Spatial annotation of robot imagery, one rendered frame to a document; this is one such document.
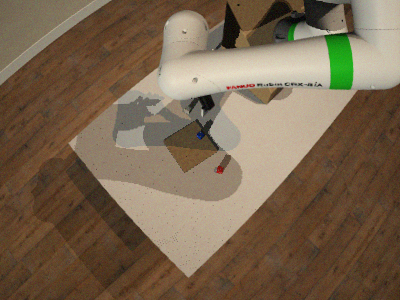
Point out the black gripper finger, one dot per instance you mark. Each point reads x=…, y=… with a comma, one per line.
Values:
x=209, y=104

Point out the red die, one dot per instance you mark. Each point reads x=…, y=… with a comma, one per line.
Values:
x=220, y=169

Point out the brown textured mat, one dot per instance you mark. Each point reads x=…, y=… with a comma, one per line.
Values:
x=187, y=149

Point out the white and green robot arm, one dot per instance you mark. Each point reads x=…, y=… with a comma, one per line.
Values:
x=366, y=59

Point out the dark blue die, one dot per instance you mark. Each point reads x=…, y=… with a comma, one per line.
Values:
x=200, y=135

